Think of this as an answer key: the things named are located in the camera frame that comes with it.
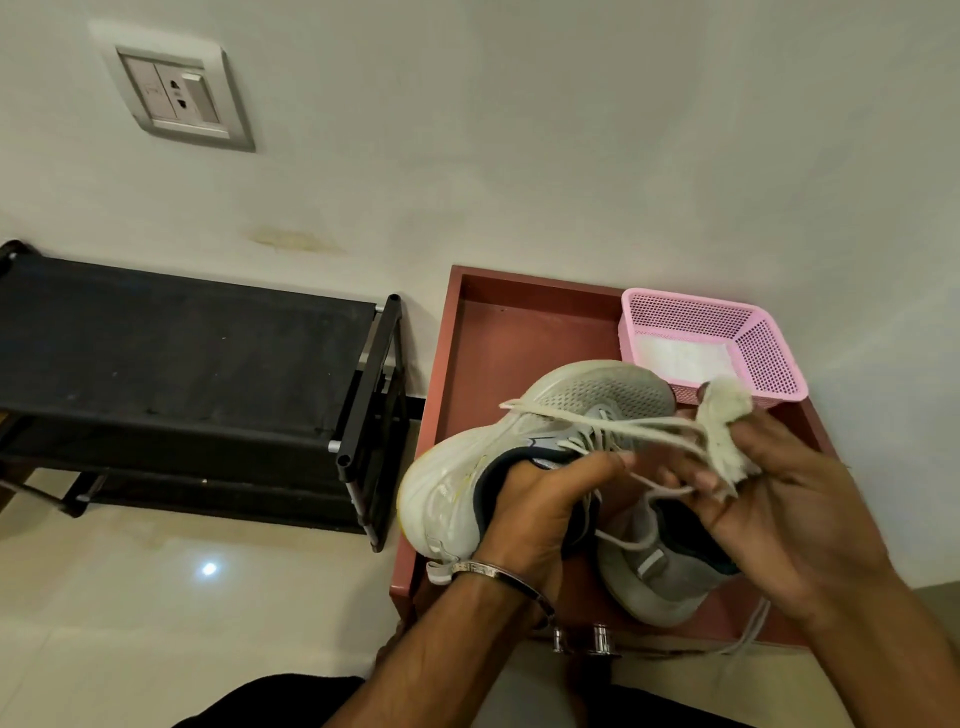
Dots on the person's left hand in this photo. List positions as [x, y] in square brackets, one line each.
[540, 517]

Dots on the person's right hand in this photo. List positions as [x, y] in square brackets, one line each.
[795, 517]

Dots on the grey sneaker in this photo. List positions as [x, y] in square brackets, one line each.
[465, 480]
[660, 585]

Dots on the white wipe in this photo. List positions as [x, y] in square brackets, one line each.
[724, 435]

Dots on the reddish-brown side table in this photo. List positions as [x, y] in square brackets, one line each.
[517, 337]

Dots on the black shoe rack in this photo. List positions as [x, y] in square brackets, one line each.
[187, 352]

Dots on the person's left forearm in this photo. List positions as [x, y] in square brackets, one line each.
[442, 660]

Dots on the black skirting board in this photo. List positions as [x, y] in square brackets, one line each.
[416, 411]

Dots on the pink plastic basket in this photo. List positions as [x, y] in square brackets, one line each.
[697, 311]

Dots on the brown wooden furniture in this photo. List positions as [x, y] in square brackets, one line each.
[11, 480]

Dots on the white wall socket plate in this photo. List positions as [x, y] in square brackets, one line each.
[176, 94]

